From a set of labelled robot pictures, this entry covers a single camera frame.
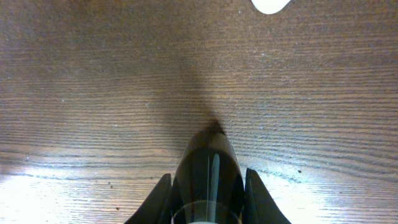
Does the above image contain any dark bottle white cap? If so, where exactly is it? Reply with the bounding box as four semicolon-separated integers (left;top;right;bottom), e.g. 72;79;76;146
170;121;244;223

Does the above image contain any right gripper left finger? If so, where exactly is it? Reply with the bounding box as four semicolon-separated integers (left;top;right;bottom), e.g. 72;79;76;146
125;174;172;224

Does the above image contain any white spray bottle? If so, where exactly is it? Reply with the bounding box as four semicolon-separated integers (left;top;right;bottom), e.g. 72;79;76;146
251;0;290;15

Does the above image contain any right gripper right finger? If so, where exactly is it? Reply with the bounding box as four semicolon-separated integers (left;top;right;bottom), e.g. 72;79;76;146
242;168;290;224

